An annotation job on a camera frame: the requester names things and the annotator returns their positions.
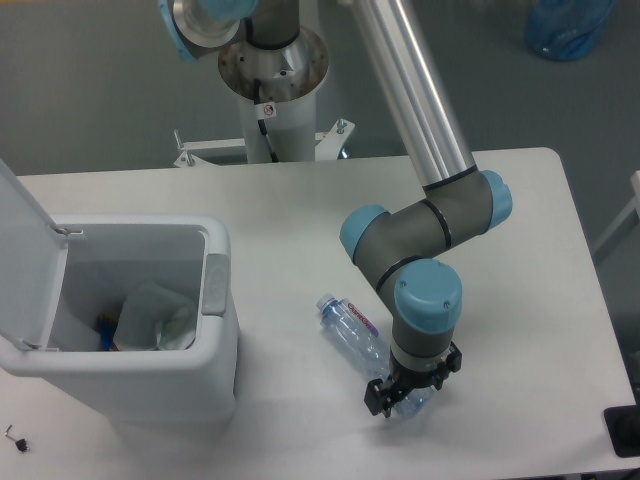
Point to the white furniture frame right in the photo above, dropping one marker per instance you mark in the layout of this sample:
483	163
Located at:
621	226

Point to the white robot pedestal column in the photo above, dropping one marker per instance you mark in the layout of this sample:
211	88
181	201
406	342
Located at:
277	132

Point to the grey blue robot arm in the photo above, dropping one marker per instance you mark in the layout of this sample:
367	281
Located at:
274	66

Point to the blue snack packet in bin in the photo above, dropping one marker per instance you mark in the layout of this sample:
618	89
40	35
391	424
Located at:
107	325

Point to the clear plastic water bottle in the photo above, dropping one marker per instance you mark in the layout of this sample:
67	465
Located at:
355	337

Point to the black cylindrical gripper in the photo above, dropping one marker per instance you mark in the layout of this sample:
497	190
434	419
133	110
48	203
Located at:
381	395

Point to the white pedestal base frame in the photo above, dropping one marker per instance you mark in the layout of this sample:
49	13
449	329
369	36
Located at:
329	145

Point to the blue plastic bag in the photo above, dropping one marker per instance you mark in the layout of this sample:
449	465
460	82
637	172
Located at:
565	30

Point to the black device at table edge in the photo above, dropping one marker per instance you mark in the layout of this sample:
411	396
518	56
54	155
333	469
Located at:
623	427

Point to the white open trash can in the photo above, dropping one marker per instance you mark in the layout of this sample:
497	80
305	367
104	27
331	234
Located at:
59	273

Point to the small metal hex key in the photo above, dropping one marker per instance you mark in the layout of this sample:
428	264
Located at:
7	433

